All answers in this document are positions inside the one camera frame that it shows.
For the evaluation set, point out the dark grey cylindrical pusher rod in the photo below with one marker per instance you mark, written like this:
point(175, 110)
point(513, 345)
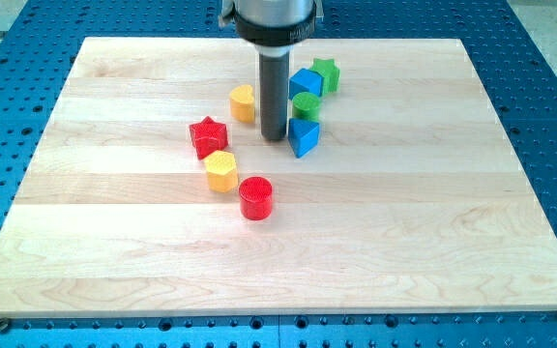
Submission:
point(273, 79)

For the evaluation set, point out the yellow heart block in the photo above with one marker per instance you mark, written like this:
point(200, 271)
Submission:
point(242, 104)

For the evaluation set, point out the green star block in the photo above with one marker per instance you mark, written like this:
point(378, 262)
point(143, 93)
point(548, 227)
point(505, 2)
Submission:
point(330, 73)

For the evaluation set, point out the red star block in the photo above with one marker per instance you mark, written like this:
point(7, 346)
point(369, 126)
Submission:
point(208, 136)

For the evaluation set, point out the blue cube block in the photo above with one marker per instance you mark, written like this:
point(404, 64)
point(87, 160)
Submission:
point(305, 80)

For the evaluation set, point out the green cylinder block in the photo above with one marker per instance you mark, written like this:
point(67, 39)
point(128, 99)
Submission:
point(306, 106)

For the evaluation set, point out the blue triangle block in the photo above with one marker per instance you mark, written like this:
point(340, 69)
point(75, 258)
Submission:
point(303, 136)

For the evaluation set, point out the yellow hexagon block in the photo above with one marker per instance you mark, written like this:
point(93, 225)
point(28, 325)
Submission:
point(221, 171)

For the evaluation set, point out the red cylinder block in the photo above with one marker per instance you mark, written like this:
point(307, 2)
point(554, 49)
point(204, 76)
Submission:
point(256, 198)

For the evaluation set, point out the light wooden board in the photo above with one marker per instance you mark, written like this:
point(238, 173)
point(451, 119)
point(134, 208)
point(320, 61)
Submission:
point(413, 200)

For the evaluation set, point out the blue perforated table plate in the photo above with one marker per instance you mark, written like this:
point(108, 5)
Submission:
point(38, 45)

